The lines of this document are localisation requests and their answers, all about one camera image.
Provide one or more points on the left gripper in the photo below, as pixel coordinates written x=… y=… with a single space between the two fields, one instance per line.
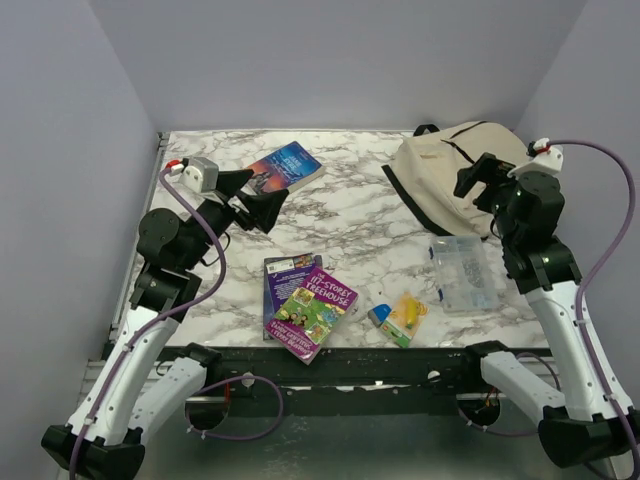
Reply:
x=262 y=208

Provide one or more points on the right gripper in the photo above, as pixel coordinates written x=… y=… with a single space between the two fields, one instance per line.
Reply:
x=487 y=168

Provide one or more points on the cream canvas backpack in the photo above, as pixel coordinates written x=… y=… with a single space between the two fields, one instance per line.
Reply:
x=423 y=172

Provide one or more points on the banana toy card package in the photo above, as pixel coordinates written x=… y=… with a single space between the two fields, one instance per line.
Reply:
x=404 y=320

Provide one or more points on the blue eraser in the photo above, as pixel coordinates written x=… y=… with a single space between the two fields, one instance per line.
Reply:
x=378 y=314

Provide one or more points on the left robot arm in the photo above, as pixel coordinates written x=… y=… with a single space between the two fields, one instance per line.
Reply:
x=184 y=264

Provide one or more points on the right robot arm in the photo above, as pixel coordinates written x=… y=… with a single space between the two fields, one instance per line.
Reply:
x=589 y=417

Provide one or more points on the blue Jane Eyre book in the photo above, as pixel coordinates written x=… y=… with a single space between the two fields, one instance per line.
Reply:
x=288 y=168

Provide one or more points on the dark purple book underneath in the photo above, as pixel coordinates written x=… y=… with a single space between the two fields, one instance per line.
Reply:
x=282 y=275

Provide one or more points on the clear plastic organizer box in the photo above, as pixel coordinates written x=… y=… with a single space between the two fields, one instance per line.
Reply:
x=463 y=275

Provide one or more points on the purple Treehouse book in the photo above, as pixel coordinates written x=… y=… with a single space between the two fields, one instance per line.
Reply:
x=307 y=318

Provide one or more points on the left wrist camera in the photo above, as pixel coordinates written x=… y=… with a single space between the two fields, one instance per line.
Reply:
x=198 y=174

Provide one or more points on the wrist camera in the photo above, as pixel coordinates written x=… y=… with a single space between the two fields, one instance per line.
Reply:
x=198 y=174
x=543 y=157

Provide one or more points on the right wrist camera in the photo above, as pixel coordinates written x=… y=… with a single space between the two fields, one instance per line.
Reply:
x=543 y=157

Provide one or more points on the black metal base plate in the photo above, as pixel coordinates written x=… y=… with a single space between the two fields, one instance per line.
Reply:
x=351 y=381

